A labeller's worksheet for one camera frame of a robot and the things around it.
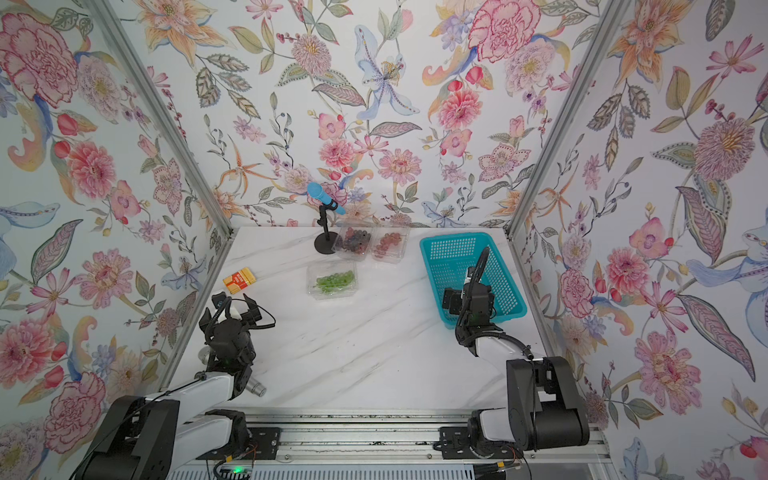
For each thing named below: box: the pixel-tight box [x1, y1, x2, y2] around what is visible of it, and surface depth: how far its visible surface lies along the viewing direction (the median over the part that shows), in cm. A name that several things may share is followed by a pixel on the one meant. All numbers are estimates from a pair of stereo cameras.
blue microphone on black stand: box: [307, 182, 347, 255], surface depth 112 cm
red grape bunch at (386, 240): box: [374, 232, 402, 258], surface depth 116 cm
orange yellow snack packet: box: [222, 267, 256, 295], surface depth 106 cm
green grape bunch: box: [312, 270, 355, 293], surface depth 106 cm
